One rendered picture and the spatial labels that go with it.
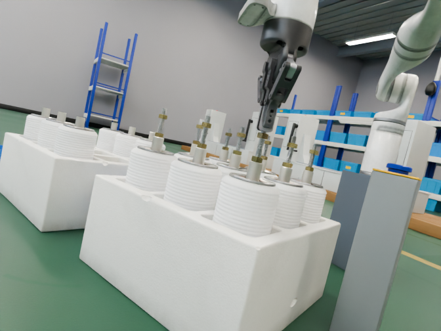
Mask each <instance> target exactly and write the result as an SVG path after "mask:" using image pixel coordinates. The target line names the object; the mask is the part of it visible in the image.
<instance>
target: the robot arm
mask: <svg viewBox="0 0 441 331"><path fill-rule="evenodd" d="M318 1H319V0H247V2H246V3H245V5H244V6H243V8H242V10H241V11H240V14H239V17H238V24H240V25H242V26H246V27H253V26H259V25H264V26H263V29H262V35H261V40H260V46H261V48H262V49H263V50H264V51H266V52H267V53H268V54H269V57H268V60H267V62H265V63H264V65H263V69H262V73H263V75H262V76H259V77H258V79H257V102H258V103H260V106H261V109H260V112H259V117H258V120H257V125H256V129H257V130H258V131H266V132H268V133H269V132H272V131H273V128H274V123H275V120H276V114H277V111H278V109H277V108H280V106H281V105H282V103H285V102H286V100H287V98H288V96H289V94H290V92H291V90H292V88H293V86H294V84H295V82H296V80H297V78H298V76H299V74H300V73H301V70H302V66H300V65H298V64H295V63H296V60H297V58H300V57H302V56H304V55H306V54H307V52H308V48H309V45H310V40H311V37H312V32H313V29H314V24H315V21H316V16H317V12H318ZM440 37H441V0H428V2H427V4H426V6H425V8H424V10H423V11H421V12H418V13H417V14H415V15H413V16H411V17H409V18H408V19H407V20H406V21H405V22H404V23H403V24H402V25H401V27H400V29H399V31H398V34H397V36H396V39H395V41H394V45H393V48H392V51H391V54H390V57H389V60H388V62H387V65H386V67H385V69H384V71H383V73H382V75H381V77H380V79H379V82H378V84H377V88H376V91H375V92H376V97H377V99H378V100H380V101H383V102H391V103H396V104H399V107H398V108H395V109H394V110H389V111H385V112H378V113H376V115H375V116H374V119H373V123H372V126H371V131H370V134H369V138H368V141H367V146H366V150H365V153H364V158H363V160H362V165H361V168H360V172H359V173H361V174H364V175H369V176H371V172H372V171H373V170H372V169H373V168H375V169H381V170H385V171H388V168H387V167H386V166H387V163H392V164H396V162H397V159H398V155H399V148H400V144H401V141H402V137H403V134H404V129H405V126H406V122H407V119H408V115H409V112H410V108H411V105H412V102H413V99H414V96H415V93H416V90H417V86H418V84H419V78H418V76H417V75H415V74H405V73H403V72H406V71H408V70H410V69H412V68H414V67H416V66H417V65H419V64H420V63H422V62H424V61H425V60H426V59H428V57H430V55H431V54H432V52H433V50H434V48H435V47H436V45H437V43H438V41H439V39H440Z"/></svg>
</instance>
